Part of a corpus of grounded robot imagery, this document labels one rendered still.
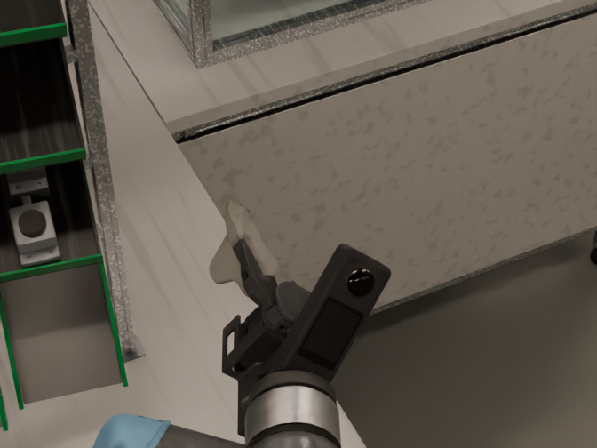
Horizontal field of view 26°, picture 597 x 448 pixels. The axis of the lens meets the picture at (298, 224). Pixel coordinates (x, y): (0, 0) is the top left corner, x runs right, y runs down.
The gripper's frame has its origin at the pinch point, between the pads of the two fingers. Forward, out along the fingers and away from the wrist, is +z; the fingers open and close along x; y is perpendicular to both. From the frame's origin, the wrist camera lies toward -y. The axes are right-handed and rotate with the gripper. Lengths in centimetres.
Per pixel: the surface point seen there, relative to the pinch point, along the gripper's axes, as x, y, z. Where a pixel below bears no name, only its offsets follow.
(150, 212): 15, 54, 65
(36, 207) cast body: -13.9, 28.7, 21.5
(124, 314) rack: 10, 50, 37
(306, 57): 33, 36, 103
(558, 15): 72, 9, 120
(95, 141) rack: -9.7, 25.4, 33.4
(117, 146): 9, 57, 80
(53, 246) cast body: -10.0, 31.3, 20.0
